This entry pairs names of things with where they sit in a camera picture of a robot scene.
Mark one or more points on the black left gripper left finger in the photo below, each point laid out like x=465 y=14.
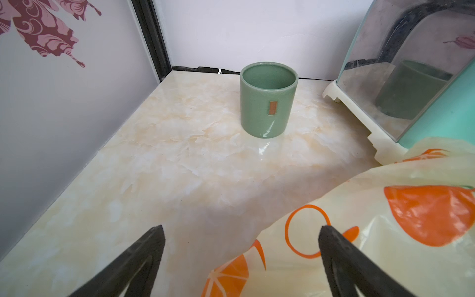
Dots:
x=132 y=273

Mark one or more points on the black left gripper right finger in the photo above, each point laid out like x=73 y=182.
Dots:
x=350 y=273

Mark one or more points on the cream plastic bag orange print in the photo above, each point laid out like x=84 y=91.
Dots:
x=414 y=218

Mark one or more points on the green ceramic cup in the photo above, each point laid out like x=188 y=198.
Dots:
x=267 y=92

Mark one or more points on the mint green toaster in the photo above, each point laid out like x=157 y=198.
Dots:
x=410 y=74

